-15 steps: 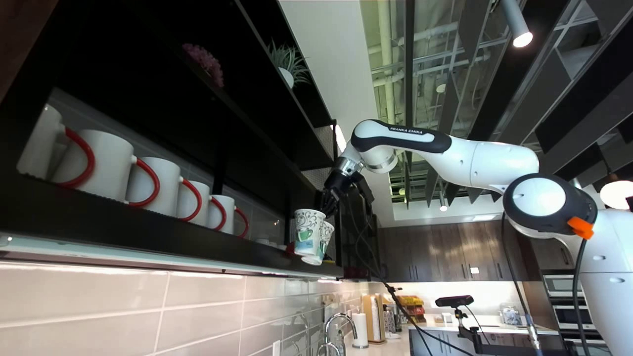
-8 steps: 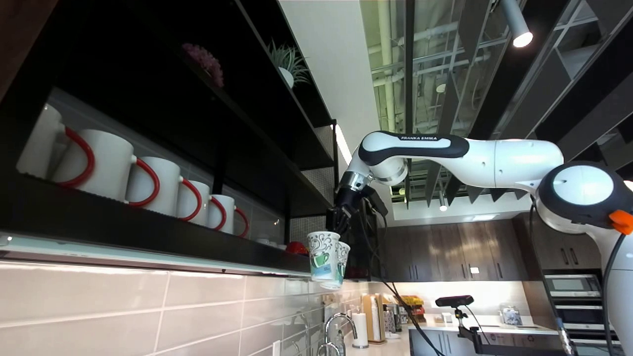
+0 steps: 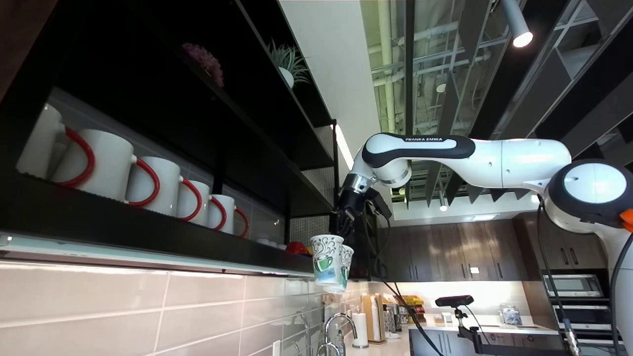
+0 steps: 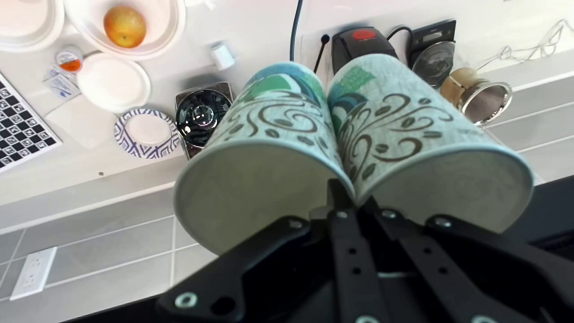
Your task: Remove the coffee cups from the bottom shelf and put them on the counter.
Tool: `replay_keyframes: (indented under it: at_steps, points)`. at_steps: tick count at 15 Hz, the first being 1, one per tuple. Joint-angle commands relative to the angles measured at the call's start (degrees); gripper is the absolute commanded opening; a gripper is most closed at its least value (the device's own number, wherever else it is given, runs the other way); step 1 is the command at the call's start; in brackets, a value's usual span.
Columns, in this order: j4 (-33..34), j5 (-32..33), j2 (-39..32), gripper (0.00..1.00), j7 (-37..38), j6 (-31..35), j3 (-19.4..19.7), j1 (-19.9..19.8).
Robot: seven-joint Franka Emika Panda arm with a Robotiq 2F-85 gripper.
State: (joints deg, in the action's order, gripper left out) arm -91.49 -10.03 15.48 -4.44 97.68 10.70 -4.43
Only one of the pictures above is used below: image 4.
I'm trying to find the white paper napkin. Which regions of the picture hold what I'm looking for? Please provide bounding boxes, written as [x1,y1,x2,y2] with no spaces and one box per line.
[55,100,124,150]

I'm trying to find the white paper bowl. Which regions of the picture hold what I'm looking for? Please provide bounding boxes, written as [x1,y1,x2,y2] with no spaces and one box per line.
[0,0,66,53]

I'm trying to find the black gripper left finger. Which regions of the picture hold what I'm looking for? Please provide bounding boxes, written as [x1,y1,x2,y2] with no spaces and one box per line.
[70,177,393,323]

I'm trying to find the thin white cord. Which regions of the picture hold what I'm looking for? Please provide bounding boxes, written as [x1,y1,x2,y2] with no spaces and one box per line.
[477,15,574,73]

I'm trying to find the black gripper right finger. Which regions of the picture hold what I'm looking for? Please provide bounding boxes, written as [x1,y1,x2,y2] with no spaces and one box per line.
[360,197,574,323]

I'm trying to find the small cup red sauce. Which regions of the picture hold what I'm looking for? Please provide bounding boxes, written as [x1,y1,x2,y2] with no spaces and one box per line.
[54,44,86,75]

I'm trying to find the blue patterned paper plate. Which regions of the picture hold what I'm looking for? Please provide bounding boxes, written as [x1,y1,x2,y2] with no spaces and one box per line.
[113,105,183,161]

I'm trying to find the small black flat device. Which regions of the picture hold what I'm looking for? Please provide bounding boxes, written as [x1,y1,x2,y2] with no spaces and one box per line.
[405,17,459,87]

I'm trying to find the black long spoon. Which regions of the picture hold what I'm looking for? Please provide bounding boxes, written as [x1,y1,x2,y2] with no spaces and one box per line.
[310,32,332,75]

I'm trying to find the black white checkerboard sheet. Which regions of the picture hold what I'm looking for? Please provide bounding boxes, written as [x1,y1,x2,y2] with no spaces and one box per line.
[0,69,63,175]

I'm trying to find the large white paper plate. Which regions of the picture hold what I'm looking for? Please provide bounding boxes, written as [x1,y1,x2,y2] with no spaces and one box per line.
[61,0,188,62]

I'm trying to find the white empty wall outlet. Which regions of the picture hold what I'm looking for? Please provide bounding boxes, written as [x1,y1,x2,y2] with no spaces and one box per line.
[7,245,59,301]

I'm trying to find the small white cylinder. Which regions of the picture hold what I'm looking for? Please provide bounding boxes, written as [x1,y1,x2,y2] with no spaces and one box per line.
[206,39,238,71]

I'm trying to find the black coffee grinder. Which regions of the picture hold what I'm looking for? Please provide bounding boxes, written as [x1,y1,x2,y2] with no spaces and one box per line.
[330,24,400,76]

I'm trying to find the teal patterned paper cup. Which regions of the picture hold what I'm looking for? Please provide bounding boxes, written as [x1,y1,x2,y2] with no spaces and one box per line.
[324,51,536,234]
[172,60,355,256]

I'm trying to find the orange fruit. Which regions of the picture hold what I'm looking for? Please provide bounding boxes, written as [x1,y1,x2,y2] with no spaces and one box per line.
[102,3,149,50]

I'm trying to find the small sauce packet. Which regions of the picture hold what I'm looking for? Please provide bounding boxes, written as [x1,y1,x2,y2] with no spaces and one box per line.
[43,67,82,102]

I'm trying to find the long black power cable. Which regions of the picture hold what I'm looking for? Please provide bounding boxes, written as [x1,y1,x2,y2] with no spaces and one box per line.
[289,0,307,62]

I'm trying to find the black grinder power cord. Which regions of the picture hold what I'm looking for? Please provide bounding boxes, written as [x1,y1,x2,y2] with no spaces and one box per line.
[385,23,416,42]

